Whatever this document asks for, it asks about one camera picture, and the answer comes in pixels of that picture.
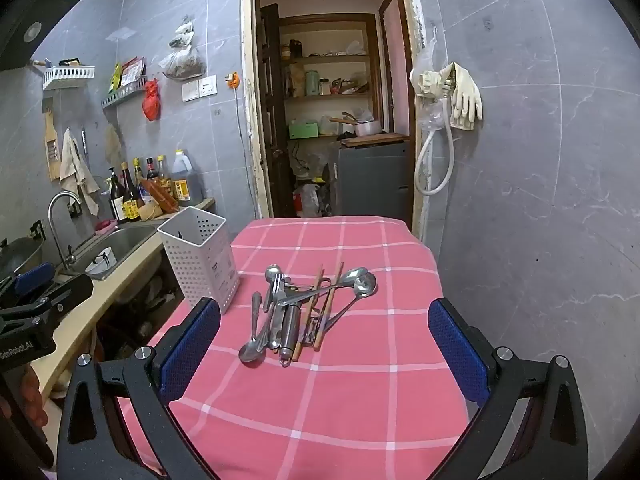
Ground grey cabinet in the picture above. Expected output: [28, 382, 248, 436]
[334, 141, 412, 218]

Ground oil jug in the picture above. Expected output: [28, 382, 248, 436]
[171, 149, 205, 207]

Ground metal wall shelf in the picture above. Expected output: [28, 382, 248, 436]
[101, 76, 148, 110]

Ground dark wooden door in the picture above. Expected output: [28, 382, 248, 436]
[259, 4, 296, 218]

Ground tan hanging scrubber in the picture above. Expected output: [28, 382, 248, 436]
[105, 125, 123, 166]

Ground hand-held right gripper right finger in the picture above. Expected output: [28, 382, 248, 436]
[428, 297, 589, 480]

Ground white perforated utensil holder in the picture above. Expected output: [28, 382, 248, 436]
[157, 206, 241, 315]

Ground crumpled cream rubber glove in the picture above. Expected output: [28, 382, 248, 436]
[410, 67, 453, 98]

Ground black range hood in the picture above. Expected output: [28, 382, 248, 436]
[0, 0, 96, 73]

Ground white wall shelf basket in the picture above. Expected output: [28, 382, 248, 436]
[42, 64, 96, 91]

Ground red snack packet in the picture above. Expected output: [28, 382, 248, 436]
[120, 57, 147, 86]

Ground pink checkered tablecloth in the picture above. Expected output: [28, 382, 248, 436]
[117, 216, 471, 480]

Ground white hose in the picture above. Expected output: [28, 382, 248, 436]
[414, 97, 456, 195]

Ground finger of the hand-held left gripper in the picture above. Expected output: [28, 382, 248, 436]
[0, 261, 55, 307]
[0, 276, 95, 331]

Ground wooden door frame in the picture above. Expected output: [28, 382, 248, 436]
[239, 0, 431, 241]

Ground round-bowl steel spoon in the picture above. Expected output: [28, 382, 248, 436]
[263, 263, 284, 313]

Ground steel pot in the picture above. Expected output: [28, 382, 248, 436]
[342, 112, 383, 137]

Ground person's left hand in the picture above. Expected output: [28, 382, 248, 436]
[20, 364, 49, 428]

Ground wooden chopstick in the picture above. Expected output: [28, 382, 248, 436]
[314, 261, 346, 352]
[292, 267, 326, 362]

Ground long-handled steel spoon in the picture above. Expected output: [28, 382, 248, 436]
[276, 267, 369, 308]

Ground steel fork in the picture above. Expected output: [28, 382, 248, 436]
[266, 305, 282, 352]

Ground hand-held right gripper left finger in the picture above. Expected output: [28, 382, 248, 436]
[57, 297, 221, 480]

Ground steel faucet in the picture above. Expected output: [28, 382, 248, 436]
[47, 191, 83, 273]

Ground orange packet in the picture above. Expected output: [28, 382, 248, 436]
[141, 176, 180, 213]

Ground dark sauce bottle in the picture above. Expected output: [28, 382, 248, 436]
[107, 166, 128, 224]

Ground wooden grater board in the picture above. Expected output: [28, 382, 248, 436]
[42, 110, 62, 182]

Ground wok with lid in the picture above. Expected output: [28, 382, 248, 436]
[0, 237, 45, 281]

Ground slim sauce bottle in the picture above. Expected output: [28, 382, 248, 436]
[132, 157, 148, 201]

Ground hanging bag of dried goods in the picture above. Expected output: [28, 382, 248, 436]
[159, 45, 206, 81]

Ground red and white bag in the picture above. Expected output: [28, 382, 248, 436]
[294, 182, 321, 217]

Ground yellow-label sauce bottle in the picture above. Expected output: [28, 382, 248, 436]
[120, 161, 144, 222]

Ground steel ladle spoon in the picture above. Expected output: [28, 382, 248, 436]
[320, 272, 377, 336]

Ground beige hanging towel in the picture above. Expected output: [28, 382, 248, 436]
[59, 127, 101, 217]

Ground red plastic bag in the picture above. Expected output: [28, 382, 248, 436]
[142, 79, 162, 122]

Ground steel sink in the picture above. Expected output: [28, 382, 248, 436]
[57, 224, 161, 281]

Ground wooden shelf unit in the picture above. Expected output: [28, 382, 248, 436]
[277, 12, 386, 141]

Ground beige kitchen counter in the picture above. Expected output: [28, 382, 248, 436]
[37, 197, 216, 401]

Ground clear hanging plastic bag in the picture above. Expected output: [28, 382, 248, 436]
[412, 25, 451, 131]

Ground small hanging plastic bag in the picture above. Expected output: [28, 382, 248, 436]
[169, 17, 196, 48]

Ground large steel spoon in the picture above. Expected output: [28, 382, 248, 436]
[238, 291, 267, 365]

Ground white bowl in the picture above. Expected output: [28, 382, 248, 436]
[85, 249, 118, 275]

